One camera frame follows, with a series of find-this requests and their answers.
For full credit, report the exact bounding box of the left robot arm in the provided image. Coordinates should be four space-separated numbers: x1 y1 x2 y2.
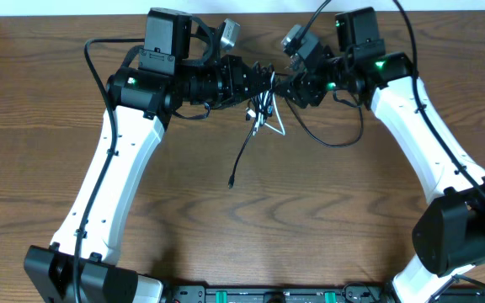
24 8 270 302

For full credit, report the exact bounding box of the thin black USB cable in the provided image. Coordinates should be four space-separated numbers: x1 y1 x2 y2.
227 73 365 189

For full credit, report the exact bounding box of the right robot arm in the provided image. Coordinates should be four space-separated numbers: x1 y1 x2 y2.
279 7 485 302

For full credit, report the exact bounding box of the white cable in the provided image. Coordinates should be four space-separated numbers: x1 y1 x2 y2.
245 71 286 136

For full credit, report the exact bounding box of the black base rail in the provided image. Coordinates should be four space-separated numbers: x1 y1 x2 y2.
162 284 485 303

